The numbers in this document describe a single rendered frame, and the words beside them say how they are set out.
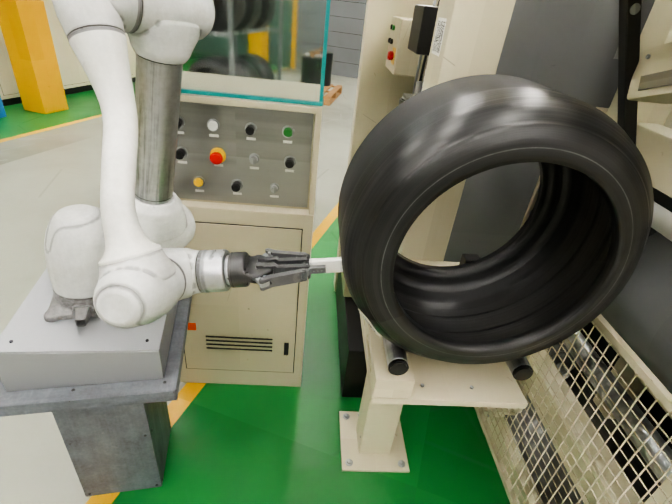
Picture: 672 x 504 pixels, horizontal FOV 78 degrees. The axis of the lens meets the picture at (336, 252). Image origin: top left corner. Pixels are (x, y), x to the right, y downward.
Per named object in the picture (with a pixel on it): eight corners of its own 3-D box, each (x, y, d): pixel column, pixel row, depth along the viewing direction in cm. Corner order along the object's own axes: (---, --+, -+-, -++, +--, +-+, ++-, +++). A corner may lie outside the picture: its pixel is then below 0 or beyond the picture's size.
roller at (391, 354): (376, 266, 117) (389, 272, 118) (368, 278, 119) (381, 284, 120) (395, 359, 87) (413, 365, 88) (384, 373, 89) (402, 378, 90)
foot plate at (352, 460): (339, 412, 184) (339, 409, 183) (398, 414, 186) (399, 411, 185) (341, 471, 161) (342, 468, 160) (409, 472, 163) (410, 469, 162)
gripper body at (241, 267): (222, 266, 82) (269, 264, 82) (230, 244, 89) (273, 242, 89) (229, 296, 86) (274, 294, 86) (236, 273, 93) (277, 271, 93)
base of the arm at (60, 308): (39, 333, 103) (35, 315, 101) (56, 281, 121) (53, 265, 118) (121, 325, 110) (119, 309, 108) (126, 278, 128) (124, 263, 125)
